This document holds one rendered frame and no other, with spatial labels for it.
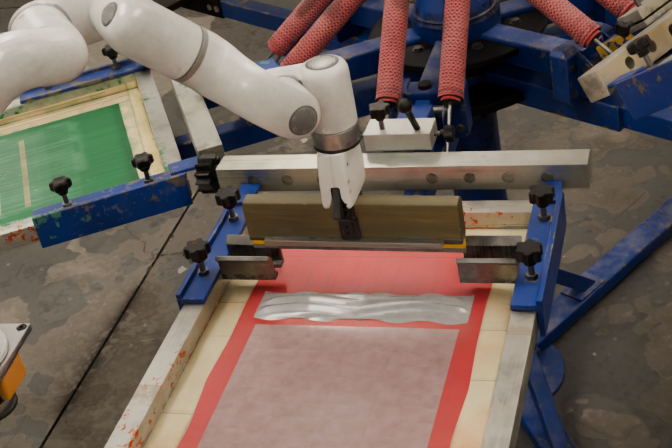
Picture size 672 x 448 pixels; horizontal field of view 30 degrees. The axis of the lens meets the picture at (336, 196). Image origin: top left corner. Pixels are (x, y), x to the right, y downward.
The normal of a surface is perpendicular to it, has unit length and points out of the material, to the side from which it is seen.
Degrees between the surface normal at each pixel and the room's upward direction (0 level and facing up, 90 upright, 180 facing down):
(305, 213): 90
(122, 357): 0
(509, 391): 0
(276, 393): 0
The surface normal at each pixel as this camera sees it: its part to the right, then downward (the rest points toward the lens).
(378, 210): -0.25, 0.55
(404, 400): -0.18, -0.83
